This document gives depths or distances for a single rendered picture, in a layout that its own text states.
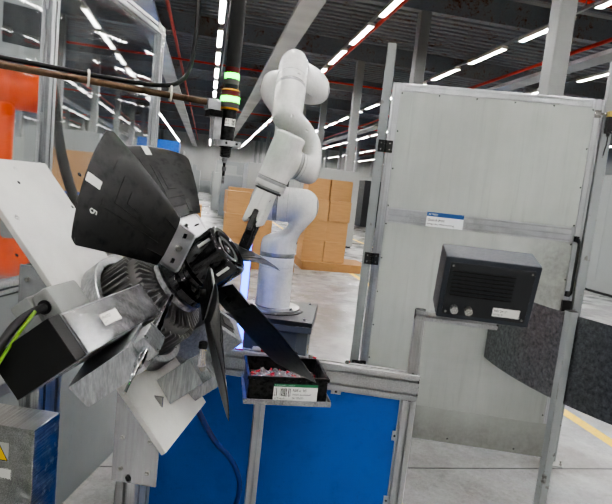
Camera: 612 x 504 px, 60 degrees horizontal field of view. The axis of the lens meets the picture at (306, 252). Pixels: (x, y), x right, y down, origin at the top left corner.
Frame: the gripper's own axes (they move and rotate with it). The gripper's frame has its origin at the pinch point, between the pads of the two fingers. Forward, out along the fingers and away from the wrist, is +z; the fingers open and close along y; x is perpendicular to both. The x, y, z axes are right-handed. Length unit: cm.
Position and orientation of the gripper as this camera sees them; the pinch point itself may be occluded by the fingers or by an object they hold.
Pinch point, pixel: (246, 241)
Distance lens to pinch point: 147.9
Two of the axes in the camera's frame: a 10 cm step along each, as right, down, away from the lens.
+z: -4.0, 9.1, 1.3
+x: 9.1, 4.1, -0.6
